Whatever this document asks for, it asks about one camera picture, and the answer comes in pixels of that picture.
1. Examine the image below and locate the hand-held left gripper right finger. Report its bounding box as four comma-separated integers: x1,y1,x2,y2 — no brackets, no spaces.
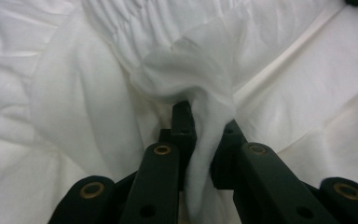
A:
210,119,249,190

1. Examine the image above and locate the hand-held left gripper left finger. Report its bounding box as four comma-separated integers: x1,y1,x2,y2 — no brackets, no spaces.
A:
158,100,198,191

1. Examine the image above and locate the white tiered skirt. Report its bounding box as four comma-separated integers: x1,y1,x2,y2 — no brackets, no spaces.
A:
0,0,358,224

